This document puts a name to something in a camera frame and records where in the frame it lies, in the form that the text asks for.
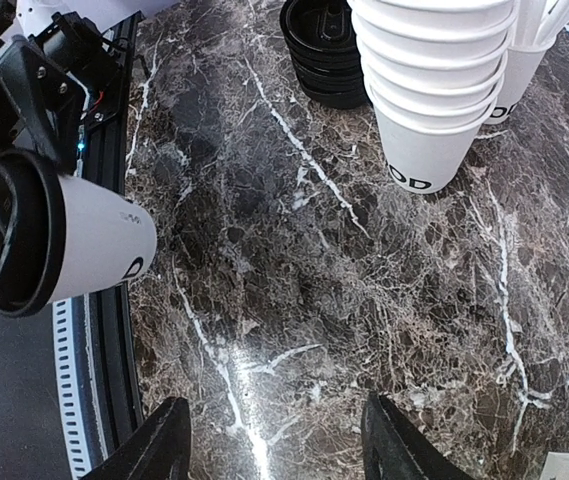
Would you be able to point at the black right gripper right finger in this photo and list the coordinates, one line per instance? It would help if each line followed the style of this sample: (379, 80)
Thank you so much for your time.
(393, 448)

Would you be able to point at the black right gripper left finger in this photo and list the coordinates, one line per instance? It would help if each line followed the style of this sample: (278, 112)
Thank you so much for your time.
(159, 449)

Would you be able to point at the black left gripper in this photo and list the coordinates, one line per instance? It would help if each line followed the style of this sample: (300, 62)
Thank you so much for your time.
(48, 84)

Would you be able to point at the single black cup lid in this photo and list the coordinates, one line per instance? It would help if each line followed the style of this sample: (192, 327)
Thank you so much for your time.
(32, 232)

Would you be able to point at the single white paper cup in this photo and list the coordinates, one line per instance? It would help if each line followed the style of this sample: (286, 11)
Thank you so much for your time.
(109, 240)

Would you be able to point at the stack of black cup lids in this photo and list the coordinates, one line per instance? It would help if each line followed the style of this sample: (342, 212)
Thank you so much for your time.
(322, 45)

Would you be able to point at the stack of white paper cups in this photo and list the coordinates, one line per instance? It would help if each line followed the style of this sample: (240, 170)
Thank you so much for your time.
(433, 71)

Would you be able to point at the white cup holding straws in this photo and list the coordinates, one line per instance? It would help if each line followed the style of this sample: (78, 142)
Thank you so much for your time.
(523, 62)

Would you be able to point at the bundle of wrapped white straws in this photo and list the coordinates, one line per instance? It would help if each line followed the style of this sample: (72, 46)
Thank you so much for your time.
(538, 22)

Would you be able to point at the black front table rail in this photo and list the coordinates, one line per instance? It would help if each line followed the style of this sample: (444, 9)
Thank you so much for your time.
(112, 402)

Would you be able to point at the grey slotted cable duct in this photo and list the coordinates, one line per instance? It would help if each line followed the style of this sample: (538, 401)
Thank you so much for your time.
(68, 390)

